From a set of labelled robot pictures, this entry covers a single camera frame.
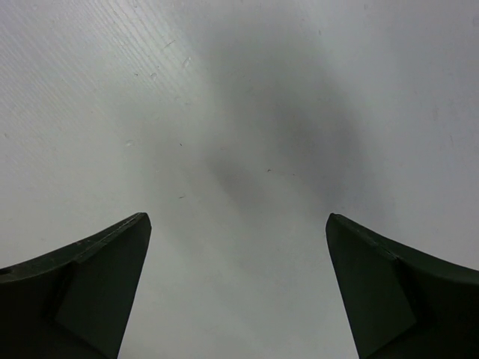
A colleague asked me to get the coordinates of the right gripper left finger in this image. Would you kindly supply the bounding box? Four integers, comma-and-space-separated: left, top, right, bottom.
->
1, 212, 151, 358

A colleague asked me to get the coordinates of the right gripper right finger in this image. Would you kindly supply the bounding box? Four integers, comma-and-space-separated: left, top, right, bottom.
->
326, 214, 478, 358

